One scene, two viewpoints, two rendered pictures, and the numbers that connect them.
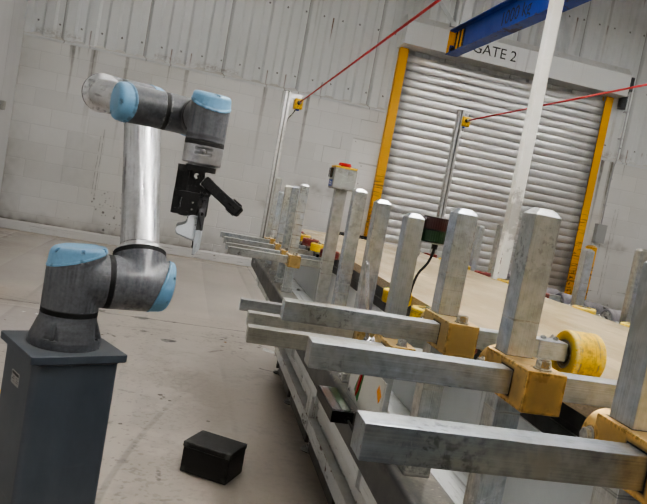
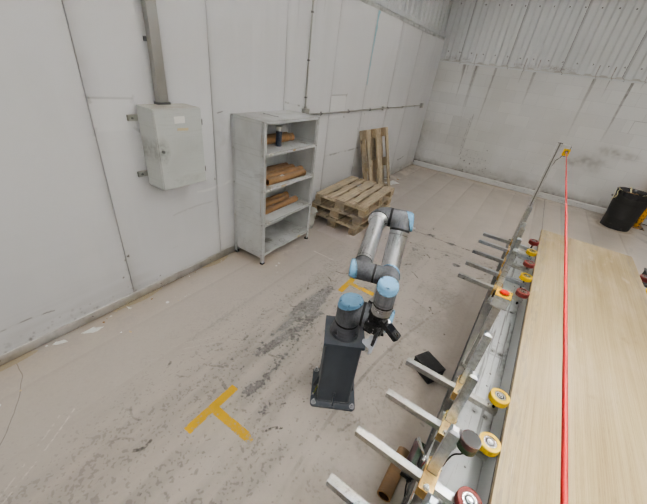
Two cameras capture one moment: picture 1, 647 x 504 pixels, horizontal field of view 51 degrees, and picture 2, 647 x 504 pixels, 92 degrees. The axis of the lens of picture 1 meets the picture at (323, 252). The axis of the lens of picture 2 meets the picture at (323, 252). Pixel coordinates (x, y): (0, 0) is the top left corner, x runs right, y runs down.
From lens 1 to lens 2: 1.11 m
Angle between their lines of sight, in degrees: 47
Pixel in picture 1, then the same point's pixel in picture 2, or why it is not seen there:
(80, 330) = (346, 333)
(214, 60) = (557, 62)
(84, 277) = (348, 315)
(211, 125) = (382, 302)
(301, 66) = (634, 58)
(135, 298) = not seen: hidden behind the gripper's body
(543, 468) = not seen: outside the picture
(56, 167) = (444, 135)
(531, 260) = not seen: outside the picture
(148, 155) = (394, 255)
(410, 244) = (448, 443)
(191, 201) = (372, 328)
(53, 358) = (332, 344)
